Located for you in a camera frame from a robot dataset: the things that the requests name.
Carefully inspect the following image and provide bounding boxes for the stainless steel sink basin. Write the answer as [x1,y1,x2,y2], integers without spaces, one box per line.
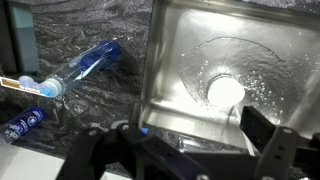
[137,0,320,152]

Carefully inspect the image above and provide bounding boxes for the dark countertop box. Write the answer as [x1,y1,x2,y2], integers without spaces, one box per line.
[0,0,40,75]

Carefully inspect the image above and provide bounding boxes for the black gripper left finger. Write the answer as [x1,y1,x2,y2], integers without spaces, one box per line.
[55,127,112,180]

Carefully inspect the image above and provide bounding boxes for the white brown label strip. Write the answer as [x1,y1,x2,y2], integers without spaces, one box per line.
[0,75,45,98]

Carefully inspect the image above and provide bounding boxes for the blue dish soap bottle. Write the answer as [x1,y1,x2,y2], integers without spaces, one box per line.
[17,39,122,99]

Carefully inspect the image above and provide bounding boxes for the small blue sanitizer bottle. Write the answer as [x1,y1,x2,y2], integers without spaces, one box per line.
[0,105,47,145]

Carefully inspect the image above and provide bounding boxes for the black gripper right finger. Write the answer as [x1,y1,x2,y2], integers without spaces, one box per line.
[239,105,299,180]

